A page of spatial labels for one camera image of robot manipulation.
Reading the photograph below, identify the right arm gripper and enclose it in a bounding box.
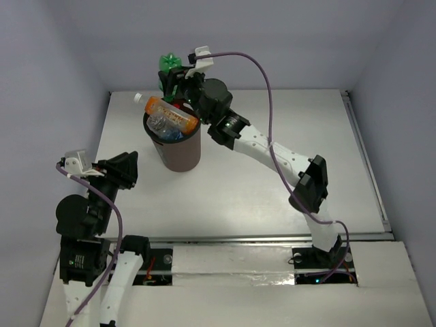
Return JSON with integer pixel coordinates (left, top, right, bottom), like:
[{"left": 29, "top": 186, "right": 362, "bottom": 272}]
[{"left": 159, "top": 64, "right": 211, "bottom": 125}]

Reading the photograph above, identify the green plastic bottle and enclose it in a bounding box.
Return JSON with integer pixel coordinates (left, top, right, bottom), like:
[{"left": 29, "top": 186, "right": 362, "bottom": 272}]
[{"left": 159, "top": 52, "right": 182, "bottom": 103}]

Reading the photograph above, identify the orange drink bottle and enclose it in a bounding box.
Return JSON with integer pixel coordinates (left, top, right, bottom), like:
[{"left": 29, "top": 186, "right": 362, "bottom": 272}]
[{"left": 134, "top": 93, "right": 198, "bottom": 134}]

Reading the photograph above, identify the crushed clear plastic bottle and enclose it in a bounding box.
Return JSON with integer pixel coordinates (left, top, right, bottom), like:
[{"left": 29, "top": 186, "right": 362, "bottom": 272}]
[{"left": 146, "top": 114, "right": 169, "bottom": 134}]

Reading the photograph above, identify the blue label clear bottle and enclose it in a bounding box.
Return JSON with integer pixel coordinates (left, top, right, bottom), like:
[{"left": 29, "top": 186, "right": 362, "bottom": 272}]
[{"left": 158, "top": 127, "right": 184, "bottom": 141}]

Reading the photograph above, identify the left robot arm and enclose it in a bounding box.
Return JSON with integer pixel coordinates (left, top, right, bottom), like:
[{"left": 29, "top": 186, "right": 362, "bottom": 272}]
[{"left": 55, "top": 150, "right": 154, "bottom": 326}]

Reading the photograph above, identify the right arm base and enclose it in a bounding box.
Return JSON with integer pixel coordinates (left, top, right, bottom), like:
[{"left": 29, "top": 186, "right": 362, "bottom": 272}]
[{"left": 287, "top": 246, "right": 358, "bottom": 285}]

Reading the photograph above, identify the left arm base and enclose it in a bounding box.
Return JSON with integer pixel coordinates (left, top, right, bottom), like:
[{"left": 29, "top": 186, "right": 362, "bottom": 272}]
[{"left": 133, "top": 248, "right": 173, "bottom": 286}]

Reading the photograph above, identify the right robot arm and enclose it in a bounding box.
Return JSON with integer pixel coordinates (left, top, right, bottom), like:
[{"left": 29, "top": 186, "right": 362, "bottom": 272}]
[{"left": 158, "top": 66, "right": 342, "bottom": 267}]

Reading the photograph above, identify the brown garbage bin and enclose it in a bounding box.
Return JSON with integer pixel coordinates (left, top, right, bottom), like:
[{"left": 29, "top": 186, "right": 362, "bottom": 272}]
[{"left": 143, "top": 100, "right": 201, "bottom": 172}]

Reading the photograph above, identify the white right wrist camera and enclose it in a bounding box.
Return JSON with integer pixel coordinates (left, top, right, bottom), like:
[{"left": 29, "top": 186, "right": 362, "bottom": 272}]
[{"left": 185, "top": 46, "right": 214, "bottom": 79}]

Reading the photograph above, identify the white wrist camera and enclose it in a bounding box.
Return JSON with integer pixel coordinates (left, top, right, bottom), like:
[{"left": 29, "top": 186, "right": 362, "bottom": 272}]
[
  {"left": 185, "top": 46, "right": 214, "bottom": 79},
  {"left": 64, "top": 149, "right": 93, "bottom": 176}
]

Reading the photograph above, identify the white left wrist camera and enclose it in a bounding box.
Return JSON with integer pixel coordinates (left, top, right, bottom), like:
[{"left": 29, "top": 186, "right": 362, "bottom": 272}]
[{"left": 64, "top": 149, "right": 93, "bottom": 176}]

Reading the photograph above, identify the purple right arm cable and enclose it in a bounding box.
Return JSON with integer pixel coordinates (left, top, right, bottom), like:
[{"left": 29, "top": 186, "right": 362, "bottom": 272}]
[{"left": 207, "top": 51, "right": 352, "bottom": 283}]

